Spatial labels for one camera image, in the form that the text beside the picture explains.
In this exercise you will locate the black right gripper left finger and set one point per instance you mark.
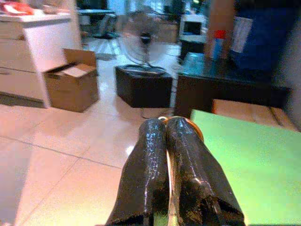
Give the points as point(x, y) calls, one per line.
point(143, 169)

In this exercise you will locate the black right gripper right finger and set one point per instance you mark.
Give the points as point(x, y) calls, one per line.
point(195, 174)

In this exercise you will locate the green table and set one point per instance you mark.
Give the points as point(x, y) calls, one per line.
point(249, 169)

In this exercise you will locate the black box stool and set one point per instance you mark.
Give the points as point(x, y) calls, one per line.
point(143, 87)

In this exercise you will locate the black low table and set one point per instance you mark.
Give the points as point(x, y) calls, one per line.
point(225, 87)

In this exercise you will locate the brown cardboard box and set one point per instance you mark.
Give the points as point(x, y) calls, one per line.
point(71, 81)

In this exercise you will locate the orange and blue carton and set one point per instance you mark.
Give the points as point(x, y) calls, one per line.
point(217, 44)

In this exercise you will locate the white computer monitor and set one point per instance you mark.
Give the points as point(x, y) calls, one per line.
point(191, 28)

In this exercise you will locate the white cabinet counter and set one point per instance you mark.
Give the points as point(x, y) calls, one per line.
point(28, 54)

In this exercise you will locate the red item on counter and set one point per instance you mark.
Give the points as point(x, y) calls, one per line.
point(17, 7)

